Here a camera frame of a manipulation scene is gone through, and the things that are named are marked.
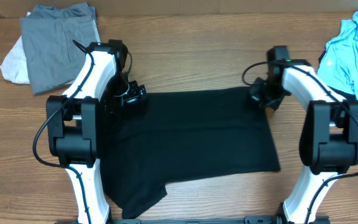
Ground black t-shirt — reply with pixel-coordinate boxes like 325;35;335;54
101;86;280;219

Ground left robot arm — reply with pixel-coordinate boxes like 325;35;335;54
42;39;148;223

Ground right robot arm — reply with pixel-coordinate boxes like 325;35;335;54
250;46;358;223

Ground black garment under blue shirt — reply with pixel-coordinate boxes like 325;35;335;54
318;50;356;100

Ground folded grey shorts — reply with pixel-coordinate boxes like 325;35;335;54
20;2;100;95

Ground white cloth under shorts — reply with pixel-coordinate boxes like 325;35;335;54
0;12;31;85

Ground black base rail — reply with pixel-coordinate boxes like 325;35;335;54
54;215;331;224

